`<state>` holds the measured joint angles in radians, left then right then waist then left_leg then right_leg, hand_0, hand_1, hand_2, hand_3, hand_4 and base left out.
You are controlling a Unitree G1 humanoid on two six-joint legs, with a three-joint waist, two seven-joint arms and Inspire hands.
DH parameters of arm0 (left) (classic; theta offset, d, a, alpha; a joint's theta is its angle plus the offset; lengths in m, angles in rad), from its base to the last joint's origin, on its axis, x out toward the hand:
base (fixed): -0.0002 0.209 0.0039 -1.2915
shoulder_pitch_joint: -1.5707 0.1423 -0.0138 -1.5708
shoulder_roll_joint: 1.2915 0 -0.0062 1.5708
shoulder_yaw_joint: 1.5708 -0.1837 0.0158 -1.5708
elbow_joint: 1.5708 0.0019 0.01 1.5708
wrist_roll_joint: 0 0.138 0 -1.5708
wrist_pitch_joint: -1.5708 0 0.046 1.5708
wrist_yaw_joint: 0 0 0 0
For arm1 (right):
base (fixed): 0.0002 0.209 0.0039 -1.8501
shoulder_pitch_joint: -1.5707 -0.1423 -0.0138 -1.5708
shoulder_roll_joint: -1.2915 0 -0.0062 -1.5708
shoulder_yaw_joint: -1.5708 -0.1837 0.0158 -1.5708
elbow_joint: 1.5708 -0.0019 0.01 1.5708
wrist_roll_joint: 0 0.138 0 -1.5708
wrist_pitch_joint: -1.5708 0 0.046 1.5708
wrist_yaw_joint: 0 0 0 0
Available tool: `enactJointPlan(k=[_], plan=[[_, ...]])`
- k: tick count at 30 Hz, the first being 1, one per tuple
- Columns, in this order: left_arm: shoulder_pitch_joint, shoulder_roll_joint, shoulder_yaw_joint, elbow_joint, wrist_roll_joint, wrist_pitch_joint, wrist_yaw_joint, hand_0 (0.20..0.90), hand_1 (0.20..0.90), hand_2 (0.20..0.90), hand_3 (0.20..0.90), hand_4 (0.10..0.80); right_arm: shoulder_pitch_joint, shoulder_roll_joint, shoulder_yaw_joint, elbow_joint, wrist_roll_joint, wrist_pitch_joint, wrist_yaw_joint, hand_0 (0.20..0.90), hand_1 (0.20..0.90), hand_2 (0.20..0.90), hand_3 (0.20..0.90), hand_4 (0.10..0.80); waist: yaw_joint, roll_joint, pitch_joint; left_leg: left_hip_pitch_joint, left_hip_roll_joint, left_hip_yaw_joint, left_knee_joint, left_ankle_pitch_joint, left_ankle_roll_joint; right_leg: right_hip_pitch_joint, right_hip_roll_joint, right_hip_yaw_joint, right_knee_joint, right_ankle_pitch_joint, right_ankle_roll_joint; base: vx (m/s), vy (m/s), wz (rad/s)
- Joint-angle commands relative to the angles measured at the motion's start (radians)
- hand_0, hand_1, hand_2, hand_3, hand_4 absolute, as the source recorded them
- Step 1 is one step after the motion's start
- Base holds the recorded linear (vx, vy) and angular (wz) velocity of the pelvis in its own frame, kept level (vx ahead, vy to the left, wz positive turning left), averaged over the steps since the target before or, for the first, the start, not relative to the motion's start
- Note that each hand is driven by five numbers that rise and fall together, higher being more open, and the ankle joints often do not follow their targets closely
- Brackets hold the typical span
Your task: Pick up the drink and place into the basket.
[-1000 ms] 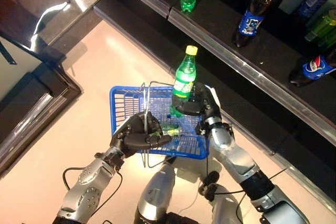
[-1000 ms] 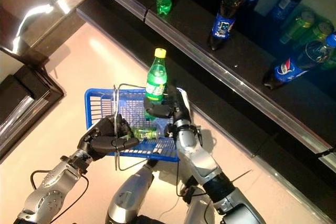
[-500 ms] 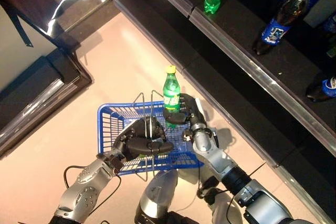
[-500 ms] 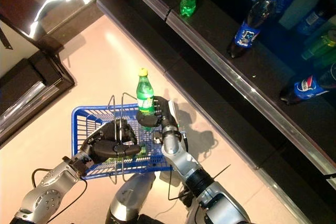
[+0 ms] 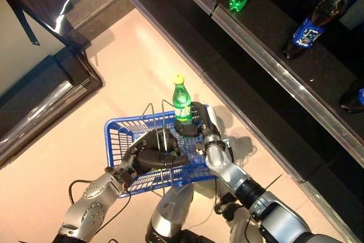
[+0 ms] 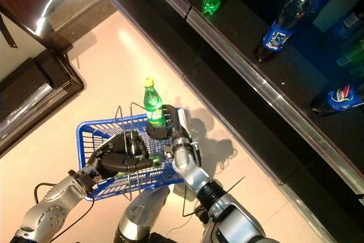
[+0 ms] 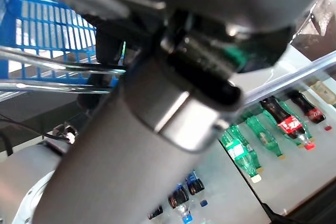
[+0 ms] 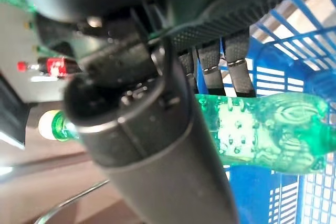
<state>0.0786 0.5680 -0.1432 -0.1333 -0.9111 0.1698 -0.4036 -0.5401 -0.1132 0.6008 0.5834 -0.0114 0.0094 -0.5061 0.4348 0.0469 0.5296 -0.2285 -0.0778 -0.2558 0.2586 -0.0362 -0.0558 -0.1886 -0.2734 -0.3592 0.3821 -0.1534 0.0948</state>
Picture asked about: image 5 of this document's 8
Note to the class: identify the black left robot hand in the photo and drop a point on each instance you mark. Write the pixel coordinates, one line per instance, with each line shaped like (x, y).
(148, 160)

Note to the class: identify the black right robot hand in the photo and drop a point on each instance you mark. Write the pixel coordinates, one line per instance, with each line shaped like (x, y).
(204, 123)

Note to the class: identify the blue plastic shopping basket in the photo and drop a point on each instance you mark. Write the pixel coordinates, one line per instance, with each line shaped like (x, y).
(119, 140)

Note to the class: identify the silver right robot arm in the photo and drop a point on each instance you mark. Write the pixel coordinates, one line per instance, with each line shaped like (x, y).
(227, 166)

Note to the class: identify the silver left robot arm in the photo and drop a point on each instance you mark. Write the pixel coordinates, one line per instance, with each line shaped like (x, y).
(91, 206)

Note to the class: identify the Pepsi bottle blue cap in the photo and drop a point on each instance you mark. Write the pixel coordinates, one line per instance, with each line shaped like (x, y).
(307, 33)
(352, 100)

